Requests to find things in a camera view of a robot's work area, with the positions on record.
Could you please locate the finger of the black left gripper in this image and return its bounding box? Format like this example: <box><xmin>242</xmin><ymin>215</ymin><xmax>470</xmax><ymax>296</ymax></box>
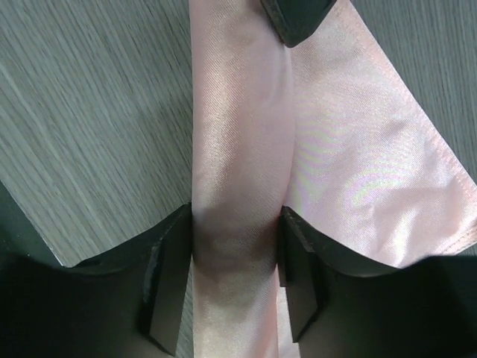
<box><xmin>260</xmin><ymin>0</ymin><xmax>336</xmax><ymax>48</ymax></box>

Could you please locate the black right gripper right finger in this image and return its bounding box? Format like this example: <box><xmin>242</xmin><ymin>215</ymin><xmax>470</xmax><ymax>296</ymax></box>
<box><xmin>277</xmin><ymin>207</ymin><xmax>476</xmax><ymax>357</ymax></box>

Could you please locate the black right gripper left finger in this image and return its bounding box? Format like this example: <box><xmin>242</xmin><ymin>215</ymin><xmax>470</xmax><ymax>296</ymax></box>
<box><xmin>1</xmin><ymin>204</ymin><xmax>192</xmax><ymax>357</ymax></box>

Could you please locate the pink satin napkin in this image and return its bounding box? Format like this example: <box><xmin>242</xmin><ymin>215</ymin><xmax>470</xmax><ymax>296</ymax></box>
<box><xmin>189</xmin><ymin>1</ymin><xmax>476</xmax><ymax>357</ymax></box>

